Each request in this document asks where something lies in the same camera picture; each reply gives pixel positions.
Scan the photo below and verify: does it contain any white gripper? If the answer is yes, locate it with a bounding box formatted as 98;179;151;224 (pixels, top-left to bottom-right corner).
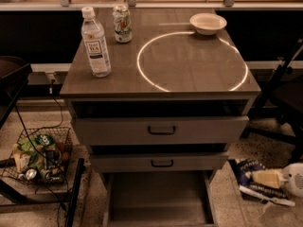
252;163;303;198

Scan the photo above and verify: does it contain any blue chip bag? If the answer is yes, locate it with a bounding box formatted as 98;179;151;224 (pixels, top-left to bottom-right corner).
229;159;295;206

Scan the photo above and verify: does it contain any top drawer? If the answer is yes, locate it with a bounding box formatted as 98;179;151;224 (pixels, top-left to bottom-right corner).
72;116;248;146

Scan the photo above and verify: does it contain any drawer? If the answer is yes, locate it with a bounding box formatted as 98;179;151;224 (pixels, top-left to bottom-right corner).
103;171;218;227
72;116;248;146
90;152;228;173

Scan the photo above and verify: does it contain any middle drawer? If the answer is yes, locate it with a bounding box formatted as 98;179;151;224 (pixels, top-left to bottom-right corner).
90;152;228;173

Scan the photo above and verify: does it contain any grey drawer cabinet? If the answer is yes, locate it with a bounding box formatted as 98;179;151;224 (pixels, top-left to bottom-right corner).
59;7;262;227

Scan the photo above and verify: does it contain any bottom drawer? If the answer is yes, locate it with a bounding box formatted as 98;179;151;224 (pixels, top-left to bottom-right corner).
103;171;218;227

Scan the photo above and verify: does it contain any black office chair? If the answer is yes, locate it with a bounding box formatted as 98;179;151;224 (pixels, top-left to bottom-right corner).
241;37;303;164

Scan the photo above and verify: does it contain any white bowl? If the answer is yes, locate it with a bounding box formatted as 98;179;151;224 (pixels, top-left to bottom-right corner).
189;13;227;35

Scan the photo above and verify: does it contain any green white drink can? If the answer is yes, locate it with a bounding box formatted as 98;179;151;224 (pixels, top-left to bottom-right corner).
113;6;133;44

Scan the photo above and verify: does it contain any clear tea bottle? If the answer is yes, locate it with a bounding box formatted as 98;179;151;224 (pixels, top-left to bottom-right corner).
81;7;111;78

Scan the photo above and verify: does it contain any dark cart left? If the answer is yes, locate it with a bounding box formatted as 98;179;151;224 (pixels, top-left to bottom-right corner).
0;56;32;128

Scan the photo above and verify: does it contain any wire basket with snacks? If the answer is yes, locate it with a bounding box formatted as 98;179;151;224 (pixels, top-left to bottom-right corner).
1;127;73;184

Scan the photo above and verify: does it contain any black cable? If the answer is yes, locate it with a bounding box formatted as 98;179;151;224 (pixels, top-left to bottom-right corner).
13;79;71;227

